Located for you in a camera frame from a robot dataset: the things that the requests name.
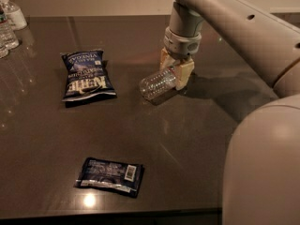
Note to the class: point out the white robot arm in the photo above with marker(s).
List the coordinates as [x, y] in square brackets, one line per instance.
[261, 177]

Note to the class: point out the clear plastic water bottle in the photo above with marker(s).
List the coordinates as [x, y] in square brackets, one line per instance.
[158, 83]

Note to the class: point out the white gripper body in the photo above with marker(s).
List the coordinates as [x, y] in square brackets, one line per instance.
[180, 44]

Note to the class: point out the blue kettle chips bag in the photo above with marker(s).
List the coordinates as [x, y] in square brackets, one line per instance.
[87, 76]

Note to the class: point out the dark blue snack packet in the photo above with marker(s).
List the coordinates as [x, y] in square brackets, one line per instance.
[111, 176]

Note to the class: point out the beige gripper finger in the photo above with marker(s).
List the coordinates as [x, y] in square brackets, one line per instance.
[166, 61]
[182, 73]

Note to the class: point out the clear bottle at left edge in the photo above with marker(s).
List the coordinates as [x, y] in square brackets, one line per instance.
[3, 49]

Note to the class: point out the clear water bottle red label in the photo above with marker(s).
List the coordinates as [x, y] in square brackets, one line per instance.
[6, 33]

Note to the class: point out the white pump sanitizer bottle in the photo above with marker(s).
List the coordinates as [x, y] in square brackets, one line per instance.
[14, 15]

